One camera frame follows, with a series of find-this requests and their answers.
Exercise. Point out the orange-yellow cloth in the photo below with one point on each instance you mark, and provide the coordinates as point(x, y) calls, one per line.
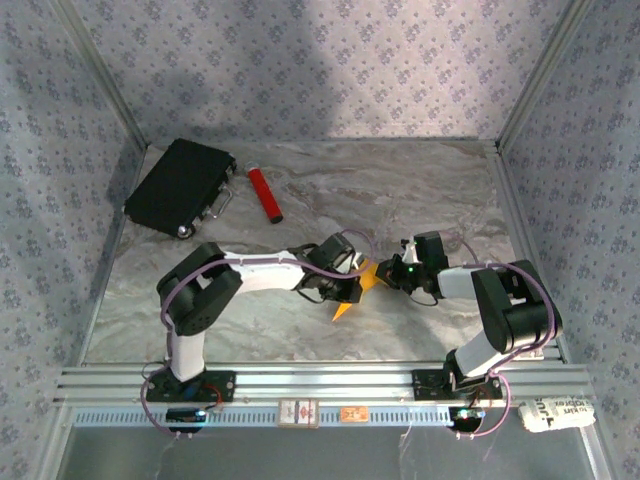
point(371, 281)

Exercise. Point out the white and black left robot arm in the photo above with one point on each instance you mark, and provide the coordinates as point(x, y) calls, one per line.
point(265, 272)

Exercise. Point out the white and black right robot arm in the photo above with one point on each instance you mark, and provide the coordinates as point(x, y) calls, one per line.
point(457, 282)

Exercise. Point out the aluminium base beam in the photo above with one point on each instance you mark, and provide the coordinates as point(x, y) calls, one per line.
point(320, 382)

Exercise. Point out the red glitter cylinder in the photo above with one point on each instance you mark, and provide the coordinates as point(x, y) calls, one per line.
point(264, 192)

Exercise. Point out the orange label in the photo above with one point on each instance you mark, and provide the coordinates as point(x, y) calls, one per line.
point(354, 414)

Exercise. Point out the white label with red diamond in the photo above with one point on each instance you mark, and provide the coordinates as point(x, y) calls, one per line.
point(298, 414)

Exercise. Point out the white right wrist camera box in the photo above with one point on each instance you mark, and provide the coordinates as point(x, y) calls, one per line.
point(409, 252)

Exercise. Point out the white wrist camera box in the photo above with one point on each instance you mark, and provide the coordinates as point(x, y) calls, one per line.
point(409, 252)
point(358, 261)

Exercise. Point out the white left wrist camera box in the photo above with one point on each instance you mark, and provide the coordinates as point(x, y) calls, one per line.
point(358, 261)

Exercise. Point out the aluminium side rail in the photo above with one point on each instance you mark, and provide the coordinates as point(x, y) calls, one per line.
point(510, 200)
point(112, 250)

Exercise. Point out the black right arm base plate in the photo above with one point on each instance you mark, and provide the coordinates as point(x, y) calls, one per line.
point(430, 385)

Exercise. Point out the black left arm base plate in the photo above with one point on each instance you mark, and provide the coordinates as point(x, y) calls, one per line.
point(220, 387)

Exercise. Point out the aluminium frame post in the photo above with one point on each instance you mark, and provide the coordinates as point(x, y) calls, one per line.
point(542, 70)
point(100, 70)

